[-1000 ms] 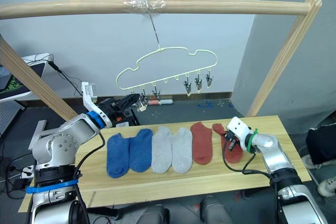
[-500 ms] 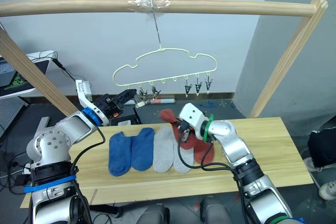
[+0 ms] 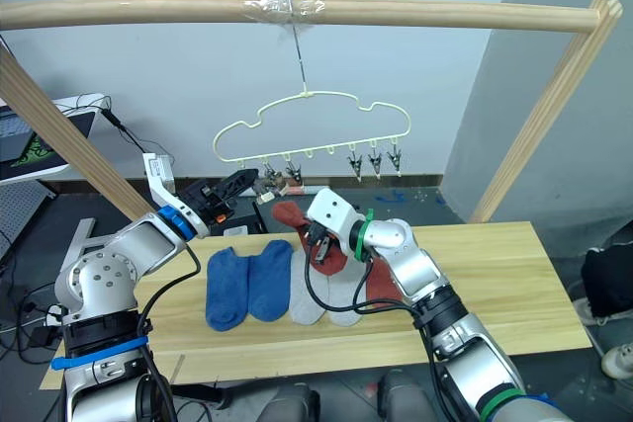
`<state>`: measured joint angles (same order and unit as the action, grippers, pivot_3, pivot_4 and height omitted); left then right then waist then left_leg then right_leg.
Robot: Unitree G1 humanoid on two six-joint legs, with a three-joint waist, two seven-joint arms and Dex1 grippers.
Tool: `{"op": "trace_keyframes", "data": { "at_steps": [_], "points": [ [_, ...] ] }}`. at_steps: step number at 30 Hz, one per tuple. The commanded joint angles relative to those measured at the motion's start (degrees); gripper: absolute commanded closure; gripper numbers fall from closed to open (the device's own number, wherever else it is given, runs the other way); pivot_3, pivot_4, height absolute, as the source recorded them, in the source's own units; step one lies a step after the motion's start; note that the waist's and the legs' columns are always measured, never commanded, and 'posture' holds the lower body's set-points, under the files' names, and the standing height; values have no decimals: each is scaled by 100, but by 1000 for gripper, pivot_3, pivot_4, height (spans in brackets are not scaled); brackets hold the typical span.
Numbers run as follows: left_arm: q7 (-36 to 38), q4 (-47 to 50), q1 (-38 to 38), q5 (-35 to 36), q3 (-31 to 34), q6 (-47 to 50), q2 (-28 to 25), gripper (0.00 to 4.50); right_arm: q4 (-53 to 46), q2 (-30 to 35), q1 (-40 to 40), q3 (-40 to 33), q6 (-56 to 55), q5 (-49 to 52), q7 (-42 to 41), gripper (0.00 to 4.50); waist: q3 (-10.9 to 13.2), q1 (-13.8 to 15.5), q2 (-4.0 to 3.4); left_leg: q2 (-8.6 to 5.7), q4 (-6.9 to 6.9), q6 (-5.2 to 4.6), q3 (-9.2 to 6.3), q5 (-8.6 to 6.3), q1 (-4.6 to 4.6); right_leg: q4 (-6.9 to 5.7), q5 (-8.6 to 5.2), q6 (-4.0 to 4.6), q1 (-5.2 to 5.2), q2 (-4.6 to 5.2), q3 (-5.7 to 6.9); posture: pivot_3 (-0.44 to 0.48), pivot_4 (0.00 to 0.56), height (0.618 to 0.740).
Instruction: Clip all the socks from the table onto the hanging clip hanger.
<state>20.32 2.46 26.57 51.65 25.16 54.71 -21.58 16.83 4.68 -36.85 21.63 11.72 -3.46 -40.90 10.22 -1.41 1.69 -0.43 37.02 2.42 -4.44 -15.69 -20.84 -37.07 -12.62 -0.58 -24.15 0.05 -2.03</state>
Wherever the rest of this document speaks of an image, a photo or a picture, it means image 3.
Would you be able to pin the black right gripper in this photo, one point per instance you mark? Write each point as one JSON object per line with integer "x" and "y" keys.
{"x": 324, "y": 241}

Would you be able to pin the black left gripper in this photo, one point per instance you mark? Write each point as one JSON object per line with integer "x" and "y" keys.
{"x": 205, "y": 207}

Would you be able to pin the red sock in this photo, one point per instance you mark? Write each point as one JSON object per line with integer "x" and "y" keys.
{"x": 289, "y": 217}
{"x": 383, "y": 283}

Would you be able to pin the grey sock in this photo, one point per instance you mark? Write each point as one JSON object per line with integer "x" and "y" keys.
{"x": 302, "y": 298}
{"x": 341, "y": 301}

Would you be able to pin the blue sock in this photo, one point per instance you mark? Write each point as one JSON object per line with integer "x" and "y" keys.
{"x": 227, "y": 288}
{"x": 269, "y": 283}

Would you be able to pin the metal hanger clip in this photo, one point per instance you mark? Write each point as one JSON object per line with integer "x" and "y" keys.
{"x": 394, "y": 157}
{"x": 270, "y": 176}
{"x": 356, "y": 164}
{"x": 295, "y": 172}
{"x": 376, "y": 161}

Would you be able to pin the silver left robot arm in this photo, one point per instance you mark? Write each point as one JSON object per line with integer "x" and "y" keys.
{"x": 99, "y": 274}

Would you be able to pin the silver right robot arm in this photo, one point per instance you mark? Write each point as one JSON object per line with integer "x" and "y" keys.
{"x": 420, "y": 264}

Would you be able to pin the black case with white label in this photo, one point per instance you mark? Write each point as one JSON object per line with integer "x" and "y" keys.
{"x": 247, "y": 222}

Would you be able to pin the dark rounded shape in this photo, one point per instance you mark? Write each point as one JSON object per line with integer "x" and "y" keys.
{"x": 405, "y": 399}
{"x": 292, "y": 404}

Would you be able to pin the clear tape wrap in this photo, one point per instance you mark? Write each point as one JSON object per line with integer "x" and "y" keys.
{"x": 269, "y": 6}

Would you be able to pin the wooden rack horizontal pole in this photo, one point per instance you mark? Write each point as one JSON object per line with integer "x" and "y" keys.
{"x": 148, "y": 9}

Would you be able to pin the laptop with green logo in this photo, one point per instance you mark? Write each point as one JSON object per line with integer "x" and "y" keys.
{"x": 29, "y": 145}

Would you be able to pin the white perforated panel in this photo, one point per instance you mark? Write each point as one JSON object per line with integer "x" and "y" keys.
{"x": 20, "y": 214}

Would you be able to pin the black power adapter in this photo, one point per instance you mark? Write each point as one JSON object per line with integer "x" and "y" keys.
{"x": 43, "y": 338}

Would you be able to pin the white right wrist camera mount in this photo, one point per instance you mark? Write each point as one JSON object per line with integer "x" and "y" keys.
{"x": 331, "y": 209}

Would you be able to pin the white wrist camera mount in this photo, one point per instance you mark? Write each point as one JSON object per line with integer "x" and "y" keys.
{"x": 331, "y": 209}
{"x": 158, "y": 175}

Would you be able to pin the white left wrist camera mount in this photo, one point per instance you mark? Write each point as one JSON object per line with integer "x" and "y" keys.
{"x": 158, "y": 175}

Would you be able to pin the grey metal bracket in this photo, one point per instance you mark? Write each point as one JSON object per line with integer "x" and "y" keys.
{"x": 84, "y": 239}

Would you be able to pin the wooden rack slanted post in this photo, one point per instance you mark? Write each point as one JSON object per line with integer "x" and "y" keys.
{"x": 74, "y": 140}

